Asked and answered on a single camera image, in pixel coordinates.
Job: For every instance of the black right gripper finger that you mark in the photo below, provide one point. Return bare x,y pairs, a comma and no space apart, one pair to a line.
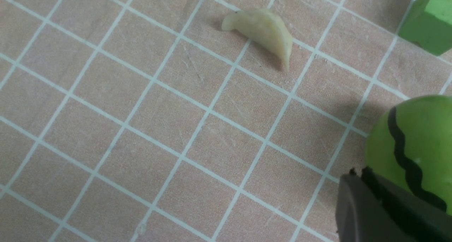
371,208

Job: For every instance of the white dumpling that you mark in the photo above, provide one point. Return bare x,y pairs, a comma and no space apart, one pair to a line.
265,28

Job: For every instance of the toy watermelon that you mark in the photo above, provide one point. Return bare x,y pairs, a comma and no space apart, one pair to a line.
411,146

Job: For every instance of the green cube block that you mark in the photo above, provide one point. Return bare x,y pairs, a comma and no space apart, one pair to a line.
429,25

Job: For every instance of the pink grid tablecloth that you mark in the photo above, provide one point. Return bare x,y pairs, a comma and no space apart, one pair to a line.
143,121

